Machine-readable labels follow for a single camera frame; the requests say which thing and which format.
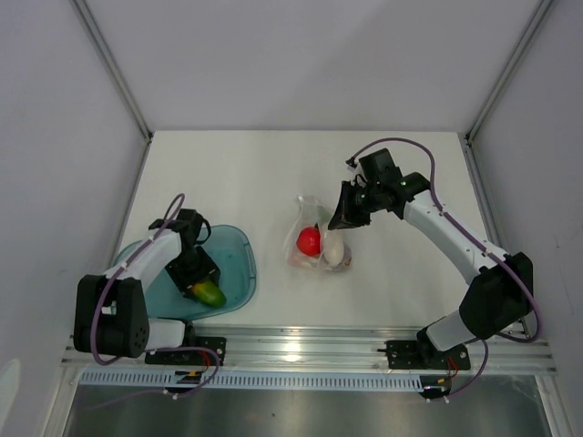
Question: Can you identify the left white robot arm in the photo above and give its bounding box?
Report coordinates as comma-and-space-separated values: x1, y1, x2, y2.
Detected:
73, 209, 226, 365

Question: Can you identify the bright red tomato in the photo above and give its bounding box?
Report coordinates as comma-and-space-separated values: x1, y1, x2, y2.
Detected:
296, 227, 322, 257

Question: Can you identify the clear zip top bag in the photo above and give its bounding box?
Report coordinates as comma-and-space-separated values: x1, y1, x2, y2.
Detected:
283, 196, 353, 272

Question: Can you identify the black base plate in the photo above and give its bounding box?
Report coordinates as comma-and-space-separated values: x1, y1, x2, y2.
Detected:
145, 336, 227, 366
377, 340, 471, 371

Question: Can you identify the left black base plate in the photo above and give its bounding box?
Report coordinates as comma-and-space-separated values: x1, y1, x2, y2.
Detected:
145, 336, 227, 366

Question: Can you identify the right aluminium frame post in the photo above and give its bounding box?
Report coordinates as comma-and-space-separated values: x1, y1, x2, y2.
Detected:
464, 0, 557, 147

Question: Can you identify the aluminium mounting rail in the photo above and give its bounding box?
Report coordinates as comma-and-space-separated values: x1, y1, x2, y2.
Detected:
61, 325, 559, 375

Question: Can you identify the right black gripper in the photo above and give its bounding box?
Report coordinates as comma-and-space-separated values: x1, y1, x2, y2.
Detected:
328, 181, 382, 231

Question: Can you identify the left aluminium frame post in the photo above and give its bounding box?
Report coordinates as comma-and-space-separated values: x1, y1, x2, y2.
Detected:
69, 0, 153, 142

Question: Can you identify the teal plastic tray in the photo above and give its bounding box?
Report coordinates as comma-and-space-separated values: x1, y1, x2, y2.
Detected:
105, 225, 256, 321

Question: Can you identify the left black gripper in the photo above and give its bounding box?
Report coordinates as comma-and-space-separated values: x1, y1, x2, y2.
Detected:
165, 246, 220, 300

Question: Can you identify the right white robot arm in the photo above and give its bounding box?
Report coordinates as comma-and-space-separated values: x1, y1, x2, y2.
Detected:
329, 172, 535, 368

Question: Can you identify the aluminium frame post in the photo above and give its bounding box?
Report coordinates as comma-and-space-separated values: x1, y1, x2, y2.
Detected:
464, 0, 557, 147
69, 0, 153, 142

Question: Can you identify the green orange mango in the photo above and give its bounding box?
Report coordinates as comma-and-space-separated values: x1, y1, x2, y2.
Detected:
190, 279, 227, 308

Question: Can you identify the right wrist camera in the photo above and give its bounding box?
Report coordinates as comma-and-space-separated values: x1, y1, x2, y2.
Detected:
359, 148, 402, 185

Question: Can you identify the white slotted cable duct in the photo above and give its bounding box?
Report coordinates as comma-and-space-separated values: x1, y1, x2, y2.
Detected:
79, 368, 424, 392

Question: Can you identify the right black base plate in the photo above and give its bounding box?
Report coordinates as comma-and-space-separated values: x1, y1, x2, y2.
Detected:
377, 340, 471, 371

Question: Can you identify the white radish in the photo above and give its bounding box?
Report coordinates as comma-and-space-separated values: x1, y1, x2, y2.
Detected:
322, 230, 344, 268

